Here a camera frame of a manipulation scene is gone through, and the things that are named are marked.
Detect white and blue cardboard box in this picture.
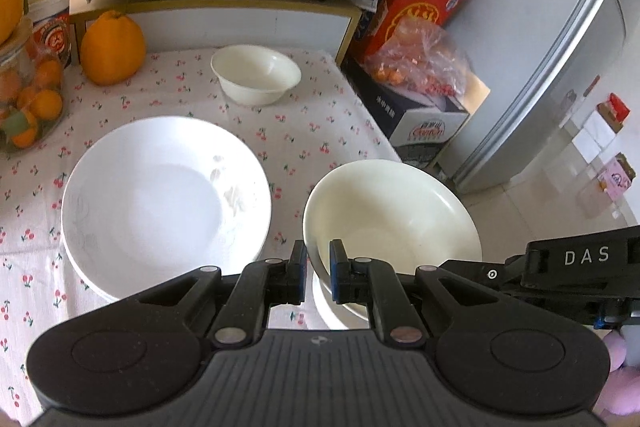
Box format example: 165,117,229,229
342,57,491,172

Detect grey refrigerator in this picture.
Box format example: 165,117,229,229
450,0,640,195

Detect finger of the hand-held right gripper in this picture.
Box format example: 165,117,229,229
440,224,640,292

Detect small white box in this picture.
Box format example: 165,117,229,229
565,112,617,162

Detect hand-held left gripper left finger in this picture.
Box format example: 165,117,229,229
127,241,307,348

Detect small pink box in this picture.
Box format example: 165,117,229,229
597,152,637,198

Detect red cardboard box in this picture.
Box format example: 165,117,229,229
365,0,476,68

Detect cherry print tablecloth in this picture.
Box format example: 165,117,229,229
0,47,406,408

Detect large orange citrus fruit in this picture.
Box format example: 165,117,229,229
80,10,147,86

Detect pile of small oranges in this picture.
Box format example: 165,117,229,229
0,59,64,148

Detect person's right hand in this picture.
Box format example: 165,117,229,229
600,332,629,414

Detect white plate with grey print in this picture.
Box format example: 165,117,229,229
61,116,272,300

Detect plastic bag of orange snacks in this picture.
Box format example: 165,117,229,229
362,18,473,98

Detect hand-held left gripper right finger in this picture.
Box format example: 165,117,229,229
328,239,521,348

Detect glass jar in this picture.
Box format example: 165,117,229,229
0,17,65,155

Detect small red packet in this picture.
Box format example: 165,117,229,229
595,93,631,122

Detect cream bowl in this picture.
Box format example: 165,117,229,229
302,159,483,308
210,45,302,108

